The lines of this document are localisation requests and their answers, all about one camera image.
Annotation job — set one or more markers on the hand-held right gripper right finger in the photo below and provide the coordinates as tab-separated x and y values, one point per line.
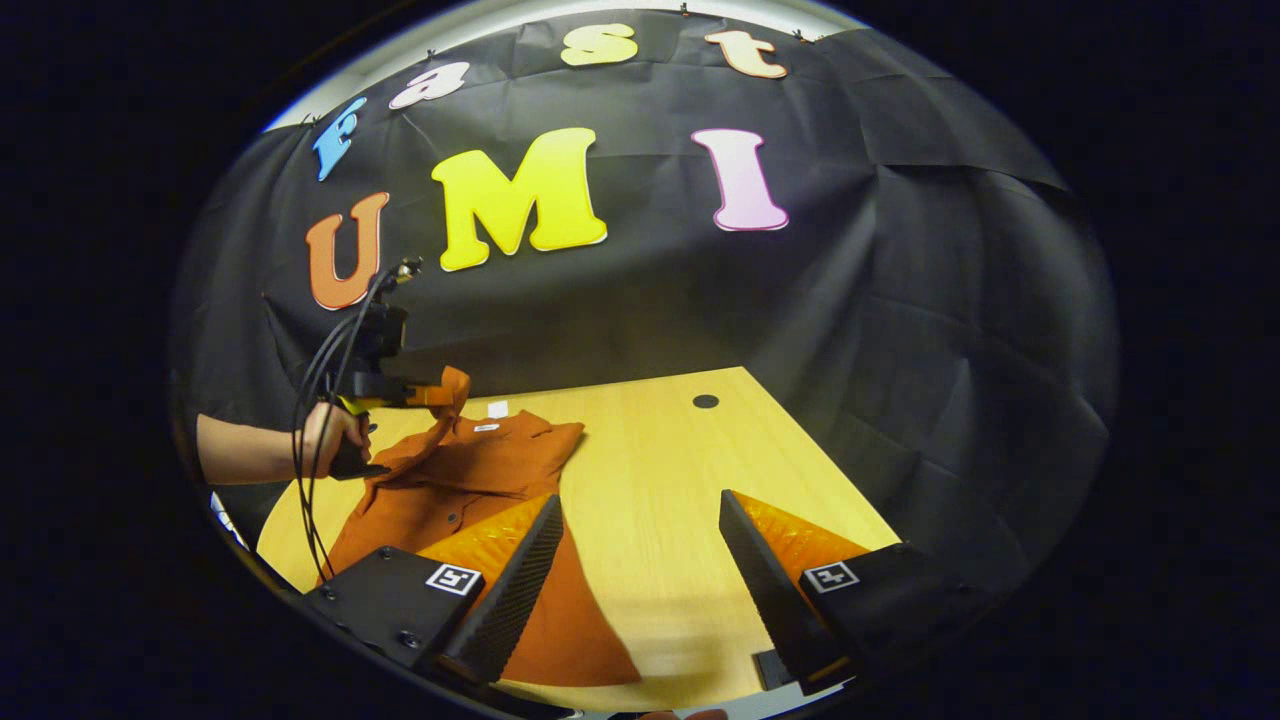
765	590

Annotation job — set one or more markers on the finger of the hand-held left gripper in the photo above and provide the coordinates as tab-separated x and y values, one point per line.
400	396

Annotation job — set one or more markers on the orange button shirt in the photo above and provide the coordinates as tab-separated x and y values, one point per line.
470	480

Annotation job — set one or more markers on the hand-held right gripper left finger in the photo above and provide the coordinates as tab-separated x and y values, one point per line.
520	590

